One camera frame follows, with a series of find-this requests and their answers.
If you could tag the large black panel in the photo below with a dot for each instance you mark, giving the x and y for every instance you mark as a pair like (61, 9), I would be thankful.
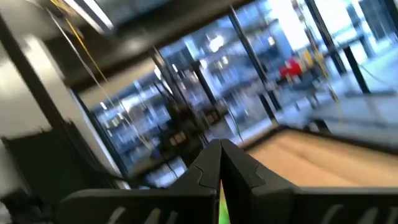
(46, 161)

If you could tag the black post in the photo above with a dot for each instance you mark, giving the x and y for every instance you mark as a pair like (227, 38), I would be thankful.
(356, 70)

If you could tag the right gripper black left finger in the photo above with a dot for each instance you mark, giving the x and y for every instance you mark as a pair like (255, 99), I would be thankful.
(186, 205)

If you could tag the large window black frame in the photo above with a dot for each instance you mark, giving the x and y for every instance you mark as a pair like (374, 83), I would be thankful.
(217, 77)

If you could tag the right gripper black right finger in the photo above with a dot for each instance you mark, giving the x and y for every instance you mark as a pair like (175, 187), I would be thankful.
(255, 202)

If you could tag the green cabbage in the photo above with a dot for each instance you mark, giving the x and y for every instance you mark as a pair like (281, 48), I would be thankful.
(224, 211)

